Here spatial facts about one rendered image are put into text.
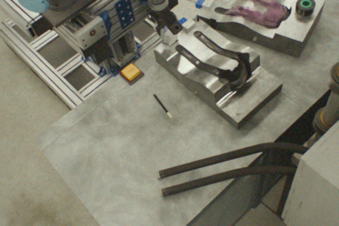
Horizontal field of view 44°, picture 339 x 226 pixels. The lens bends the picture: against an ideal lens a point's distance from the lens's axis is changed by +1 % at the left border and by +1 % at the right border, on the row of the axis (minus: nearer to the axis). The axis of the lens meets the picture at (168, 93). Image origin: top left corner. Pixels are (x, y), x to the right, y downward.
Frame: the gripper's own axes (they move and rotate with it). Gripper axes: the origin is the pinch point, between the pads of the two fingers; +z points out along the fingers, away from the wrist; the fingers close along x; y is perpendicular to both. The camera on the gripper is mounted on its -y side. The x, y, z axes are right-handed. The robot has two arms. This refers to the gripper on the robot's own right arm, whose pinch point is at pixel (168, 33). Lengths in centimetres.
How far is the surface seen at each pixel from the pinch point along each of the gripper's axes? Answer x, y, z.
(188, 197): 42, -55, 1
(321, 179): 23, -82, -67
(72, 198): 86, 5, 85
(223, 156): 23, -55, -5
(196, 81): 7.9, -24.9, -1.5
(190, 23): -11.5, -0.9, 4.2
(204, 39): -10.7, -10.2, 6.5
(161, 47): 5.3, -0.3, 4.8
